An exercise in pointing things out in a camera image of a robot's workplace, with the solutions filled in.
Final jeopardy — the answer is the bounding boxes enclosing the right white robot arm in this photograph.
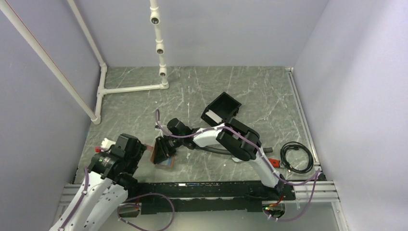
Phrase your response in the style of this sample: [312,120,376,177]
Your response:
[152,118,286,200]

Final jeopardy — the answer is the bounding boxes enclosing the white pvc pipe frame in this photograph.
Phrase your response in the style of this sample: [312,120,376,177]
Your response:
[0,0,170,125]

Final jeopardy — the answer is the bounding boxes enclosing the aluminium frame rail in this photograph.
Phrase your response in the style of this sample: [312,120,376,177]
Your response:
[285,67,340,207]

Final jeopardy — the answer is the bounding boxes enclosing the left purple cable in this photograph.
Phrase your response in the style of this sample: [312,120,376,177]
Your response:
[59,166,176,231]

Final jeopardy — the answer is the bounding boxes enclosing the coiled black cable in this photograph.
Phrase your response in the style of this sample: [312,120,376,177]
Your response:
[280,141,314,175]

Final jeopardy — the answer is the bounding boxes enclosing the black corrugated hose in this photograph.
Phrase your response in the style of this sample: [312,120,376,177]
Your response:
[197,145,274,157]

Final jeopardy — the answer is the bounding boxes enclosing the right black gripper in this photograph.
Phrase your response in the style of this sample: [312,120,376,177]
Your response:
[154,135,184,165]

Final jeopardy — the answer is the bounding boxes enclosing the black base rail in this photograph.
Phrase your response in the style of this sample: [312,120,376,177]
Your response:
[125,180,295,215]

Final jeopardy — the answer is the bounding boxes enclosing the brown leather card holder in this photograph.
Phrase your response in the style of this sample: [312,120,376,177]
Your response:
[150,137,177,168]

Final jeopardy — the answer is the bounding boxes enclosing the red handled pruning shears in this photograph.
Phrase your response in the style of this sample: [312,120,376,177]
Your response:
[232,156,282,168]

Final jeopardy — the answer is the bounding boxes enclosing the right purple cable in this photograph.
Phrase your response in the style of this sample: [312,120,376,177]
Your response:
[154,109,321,223]

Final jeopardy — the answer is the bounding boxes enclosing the purple cable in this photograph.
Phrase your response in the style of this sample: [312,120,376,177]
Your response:
[154,109,321,223]
[59,166,176,231]

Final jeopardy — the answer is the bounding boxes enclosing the black plastic card tray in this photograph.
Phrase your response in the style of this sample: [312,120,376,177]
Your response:
[201,92,242,127]

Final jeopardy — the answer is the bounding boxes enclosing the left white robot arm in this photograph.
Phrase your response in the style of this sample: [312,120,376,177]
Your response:
[50,133,151,231]

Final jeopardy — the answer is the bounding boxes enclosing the white cards in tray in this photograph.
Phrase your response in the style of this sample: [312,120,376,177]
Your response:
[205,110,223,125]

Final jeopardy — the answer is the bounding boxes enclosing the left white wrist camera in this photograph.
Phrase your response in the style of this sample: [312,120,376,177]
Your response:
[94,138,116,153]

